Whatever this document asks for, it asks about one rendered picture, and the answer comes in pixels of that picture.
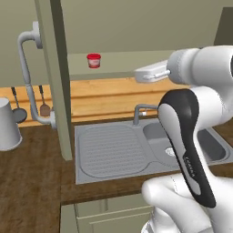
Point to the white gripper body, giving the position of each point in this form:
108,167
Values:
150,71

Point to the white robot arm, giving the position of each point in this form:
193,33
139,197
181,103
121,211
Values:
212,109

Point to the red jam jar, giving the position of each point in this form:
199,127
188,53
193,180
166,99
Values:
93,61

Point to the dark olive cabinet door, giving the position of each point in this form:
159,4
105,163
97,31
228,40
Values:
225,27

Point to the olive green cabinet door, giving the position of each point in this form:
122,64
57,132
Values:
56,75

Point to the grey sink tap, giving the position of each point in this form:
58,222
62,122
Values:
137,113

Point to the grey steel sink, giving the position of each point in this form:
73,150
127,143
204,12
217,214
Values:
112,151

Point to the brown hanging spatula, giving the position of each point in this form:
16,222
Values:
44,108

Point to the dark hanging ladle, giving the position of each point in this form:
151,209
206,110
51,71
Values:
19,113

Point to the olive green drawer front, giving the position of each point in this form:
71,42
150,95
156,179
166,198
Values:
115,217

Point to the pale grey tapered pot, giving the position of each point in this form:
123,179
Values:
7,127

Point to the olive green wall cabinet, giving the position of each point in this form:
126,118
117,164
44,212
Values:
127,27

